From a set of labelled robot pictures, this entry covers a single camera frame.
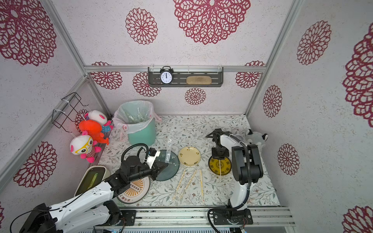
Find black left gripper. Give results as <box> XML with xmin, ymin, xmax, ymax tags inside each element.
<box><xmin>129</xmin><ymin>161</ymin><xmax>169</xmax><ymax>183</ymax></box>

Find clear plastic chopstick wrapper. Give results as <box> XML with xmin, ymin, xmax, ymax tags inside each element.
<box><xmin>165</xmin><ymin>138</ymin><xmax>172</xmax><ymax>164</ymax></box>

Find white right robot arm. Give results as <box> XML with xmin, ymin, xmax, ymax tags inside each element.
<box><xmin>206</xmin><ymin>129</ymin><xmax>264</xmax><ymax>228</ymax></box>

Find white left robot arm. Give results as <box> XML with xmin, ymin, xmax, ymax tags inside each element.
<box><xmin>19</xmin><ymin>143</ymin><xmax>169</xmax><ymax>233</ymax></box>

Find dark green glass plate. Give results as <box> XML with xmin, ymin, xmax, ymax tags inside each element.
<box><xmin>156</xmin><ymin>150</ymin><xmax>180</xmax><ymax>181</ymax></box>

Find yellow patterned plate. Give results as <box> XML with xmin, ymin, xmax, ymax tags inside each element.
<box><xmin>208</xmin><ymin>157</ymin><xmax>232</xmax><ymax>176</ymax></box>

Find small white round timer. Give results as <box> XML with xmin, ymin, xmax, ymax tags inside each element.
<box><xmin>234</xmin><ymin>134</ymin><xmax>245</xmax><ymax>142</ymax></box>

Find cream round plate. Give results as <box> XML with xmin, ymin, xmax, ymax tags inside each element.
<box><xmin>178</xmin><ymin>147</ymin><xmax>201</xmax><ymax>166</ymax></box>

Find grey husky plush dog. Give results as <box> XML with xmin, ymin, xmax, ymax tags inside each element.
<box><xmin>245</xmin><ymin>129</ymin><xmax>269</xmax><ymax>152</ymax></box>

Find white orange patterned plate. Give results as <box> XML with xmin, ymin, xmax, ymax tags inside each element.
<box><xmin>117</xmin><ymin>177</ymin><xmax>151</xmax><ymax>204</ymax></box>

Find green trash bin with bag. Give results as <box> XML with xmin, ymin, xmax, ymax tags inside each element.
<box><xmin>112</xmin><ymin>101</ymin><xmax>161</xmax><ymax>146</ymax></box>

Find red orange plush toy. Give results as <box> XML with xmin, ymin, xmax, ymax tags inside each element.
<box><xmin>78</xmin><ymin>120</ymin><xmax>110</xmax><ymax>145</ymax></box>

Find wooden brush on shelf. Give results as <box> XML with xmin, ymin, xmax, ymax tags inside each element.
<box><xmin>186</xmin><ymin>76</ymin><xmax>212</xmax><ymax>85</ymax></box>

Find white plush doll yellow glasses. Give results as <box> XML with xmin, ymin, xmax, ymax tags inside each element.
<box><xmin>70</xmin><ymin>131</ymin><xmax>102</xmax><ymax>163</ymax></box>

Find white pink plush doll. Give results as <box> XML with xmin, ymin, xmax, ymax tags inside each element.
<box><xmin>84</xmin><ymin>110</ymin><xmax>114</xmax><ymax>134</ymax></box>

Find black alarm clock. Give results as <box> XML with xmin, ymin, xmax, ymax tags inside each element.
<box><xmin>160</xmin><ymin>66</ymin><xmax>174</xmax><ymax>84</ymax></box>

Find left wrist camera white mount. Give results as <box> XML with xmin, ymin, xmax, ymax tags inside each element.
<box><xmin>145</xmin><ymin>148</ymin><xmax>160</xmax><ymax>169</ymax></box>

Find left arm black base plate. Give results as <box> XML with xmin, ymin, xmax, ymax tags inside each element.
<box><xmin>102</xmin><ymin>209</ymin><xmax>137</xmax><ymax>227</ymax></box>

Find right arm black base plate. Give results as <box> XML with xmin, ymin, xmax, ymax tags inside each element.
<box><xmin>210</xmin><ymin>208</ymin><xmax>253</xmax><ymax>225</ymax></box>

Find grey wall shelf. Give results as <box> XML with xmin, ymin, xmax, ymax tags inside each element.
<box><xmin>148</xmin><ymin>67</ymin><xmax>224</xmax><ymax>87</ymax></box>

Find black wire wall basket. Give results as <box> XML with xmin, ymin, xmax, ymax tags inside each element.
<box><xmin>51</xmin><ymin>92</ymin><xmax>88</xmax><ymax>134</ymax></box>

